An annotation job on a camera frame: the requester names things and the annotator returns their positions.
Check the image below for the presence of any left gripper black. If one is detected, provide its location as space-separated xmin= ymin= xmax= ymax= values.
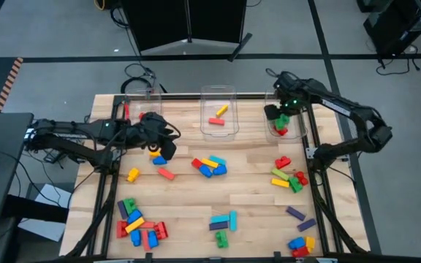
xmin=132 ymin=112 xmax=181 ymax=162

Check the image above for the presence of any green chunky toy block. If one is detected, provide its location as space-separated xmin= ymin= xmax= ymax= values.
xmin=122 ymin=197 xmax=139 ymax=216
xmin=273 ymin=113 xmax=291 ymax=131
xmin=289 ymin=176 xmax=304 ymax=194
xmin=215 ymin=230 xmax=230 ymax=249

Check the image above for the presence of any purple slim toy block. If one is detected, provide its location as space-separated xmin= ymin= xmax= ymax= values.
xmin=297 ymin=218 xmax=317 ymax=233
xmin=117 ymin=199 xmax=129 ymax=220
xmin=208 ymin=221 xmax=230 ymax=232
xmin=285 ymin=205 xmax=307 ymax=222

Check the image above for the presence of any clear plastic bin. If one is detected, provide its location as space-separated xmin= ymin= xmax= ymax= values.
xmin=200 ymin=84 xmax=240 ymax=142
xmin=264 ymin=88 xmax=309 ymax=144
xmin=124 ymin=86 xmax=163 ymax=127

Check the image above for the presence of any lime green slim toy block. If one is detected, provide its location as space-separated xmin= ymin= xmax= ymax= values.
xmin=270 ymin=167 xmax=290 ymax=182

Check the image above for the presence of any black folding divider screen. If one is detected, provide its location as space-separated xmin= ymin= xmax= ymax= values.
xmin=120 ymin=0 xmax=254 ymax=62

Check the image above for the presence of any black equipment cabinet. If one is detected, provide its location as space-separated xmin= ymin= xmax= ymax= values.
xmin=355 ymin=0 xmax=421 ymax=58

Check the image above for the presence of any black aluminium rig frame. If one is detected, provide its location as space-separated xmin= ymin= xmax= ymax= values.
xmin=66 ymin=93 xmax=371 ymax=263

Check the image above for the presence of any black coiled floor cable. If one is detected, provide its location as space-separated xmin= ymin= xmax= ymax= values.
xmin=120 ymin=62 xmax=168 ymax=95

